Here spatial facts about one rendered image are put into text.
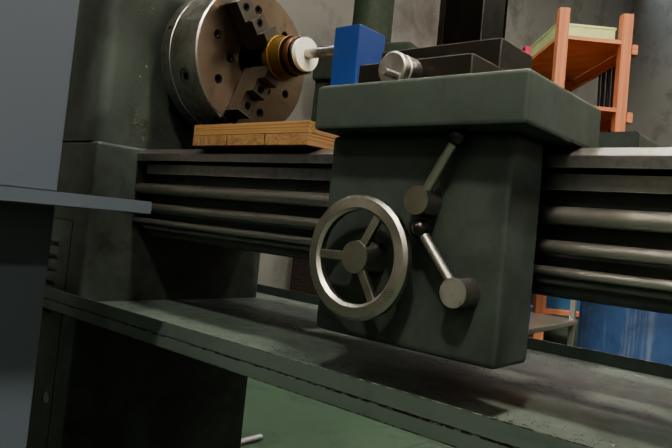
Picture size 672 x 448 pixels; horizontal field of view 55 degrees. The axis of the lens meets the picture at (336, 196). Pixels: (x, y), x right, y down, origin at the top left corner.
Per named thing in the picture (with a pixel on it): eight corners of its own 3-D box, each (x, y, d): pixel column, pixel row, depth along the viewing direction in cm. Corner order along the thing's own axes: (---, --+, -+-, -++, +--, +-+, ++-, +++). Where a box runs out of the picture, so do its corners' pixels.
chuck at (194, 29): (156, 110, 133) (185, -33, 137) (265, 149, 157) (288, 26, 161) (182, 109, 127) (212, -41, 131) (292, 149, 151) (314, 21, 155)
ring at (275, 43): (257, 31, 134) (289, 25, 128) (289, 43, 142) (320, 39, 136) (253, 75, 134) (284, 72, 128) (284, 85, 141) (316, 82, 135)
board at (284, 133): (192, 145, 123) (194, 125, 123) (318, 170, 150) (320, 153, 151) (306, 144, 104) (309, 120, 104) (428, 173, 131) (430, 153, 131)
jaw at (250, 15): (232, 53, 140) (209, 0, 135) (247, 44, 143) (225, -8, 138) (267, 48, 133) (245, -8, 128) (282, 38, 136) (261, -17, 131)
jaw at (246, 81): (248, 80, 144) (228, 126, 140) (232, 67, 140) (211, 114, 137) (283, 77, 137) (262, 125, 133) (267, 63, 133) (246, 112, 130)
